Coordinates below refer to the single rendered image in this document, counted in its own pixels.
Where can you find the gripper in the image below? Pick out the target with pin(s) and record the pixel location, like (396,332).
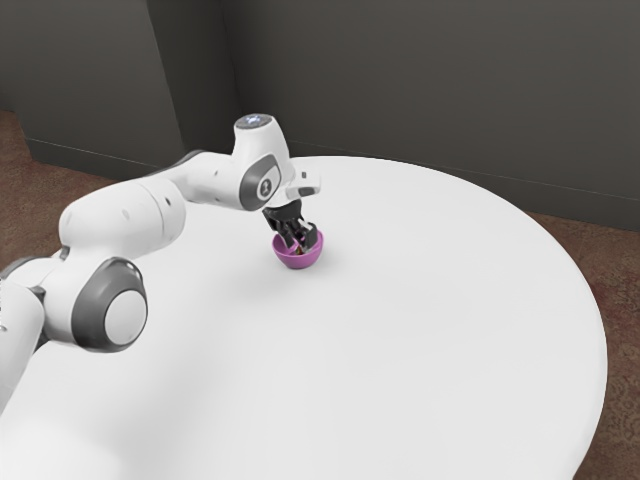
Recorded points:
(282,214)

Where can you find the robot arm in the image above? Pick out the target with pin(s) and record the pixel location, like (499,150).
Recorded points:
(150,210)

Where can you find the purple bowl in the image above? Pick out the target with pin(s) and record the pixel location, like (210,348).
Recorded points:
(300,257)

